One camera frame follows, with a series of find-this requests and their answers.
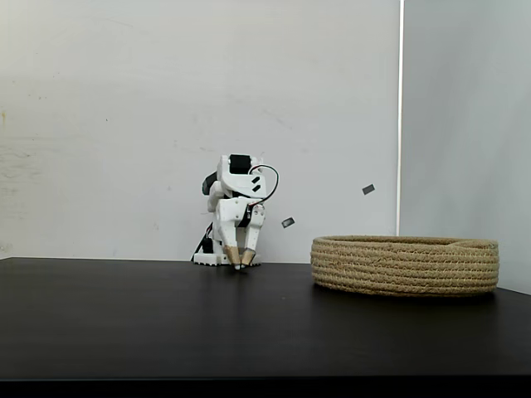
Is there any base cable bundle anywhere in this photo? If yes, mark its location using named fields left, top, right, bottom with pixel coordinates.
left=193, top=223, right=214, bottom=262

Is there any red white black gripper cable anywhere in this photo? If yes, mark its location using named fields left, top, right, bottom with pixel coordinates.
left=246, top=164, right=280, bottom=206

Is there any woven rope basket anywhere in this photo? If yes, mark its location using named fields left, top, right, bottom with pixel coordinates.
left=310, top=235, right=499, bottom=297

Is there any white vertical wall strip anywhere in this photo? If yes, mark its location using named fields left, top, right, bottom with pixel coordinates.
left=397, top=0, right=406, bottom=237

